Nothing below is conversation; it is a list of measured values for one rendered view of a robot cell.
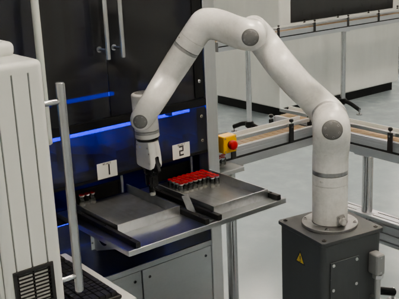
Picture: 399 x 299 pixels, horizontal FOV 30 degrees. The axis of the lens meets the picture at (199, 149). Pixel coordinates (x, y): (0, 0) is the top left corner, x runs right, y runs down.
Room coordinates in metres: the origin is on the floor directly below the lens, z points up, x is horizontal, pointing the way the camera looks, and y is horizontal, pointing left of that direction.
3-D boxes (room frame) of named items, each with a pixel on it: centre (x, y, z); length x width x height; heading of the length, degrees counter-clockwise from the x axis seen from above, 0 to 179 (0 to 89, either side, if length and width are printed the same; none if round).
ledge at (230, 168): (3.03, -0.09, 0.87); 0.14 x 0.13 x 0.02; 38
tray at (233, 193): (2.66, -0.04, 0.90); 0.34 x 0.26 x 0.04; 38
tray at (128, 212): (2.53, 0.29, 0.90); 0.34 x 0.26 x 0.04; 38
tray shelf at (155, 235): (2.58, 0.11, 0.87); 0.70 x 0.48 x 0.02; 128
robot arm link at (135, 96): (2.46, 0.18, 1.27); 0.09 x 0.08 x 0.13; 175
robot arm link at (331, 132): (2.35, -0.43, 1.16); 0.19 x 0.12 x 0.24; 172
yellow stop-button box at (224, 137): (2.98, -0.11, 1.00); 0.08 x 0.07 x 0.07; 38
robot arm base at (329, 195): (2.38, -0.44, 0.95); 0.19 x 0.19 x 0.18
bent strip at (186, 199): (2.46, 0.02, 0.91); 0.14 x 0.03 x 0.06; 38
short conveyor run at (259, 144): (3.27, -0.25, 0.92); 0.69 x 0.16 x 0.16; 128
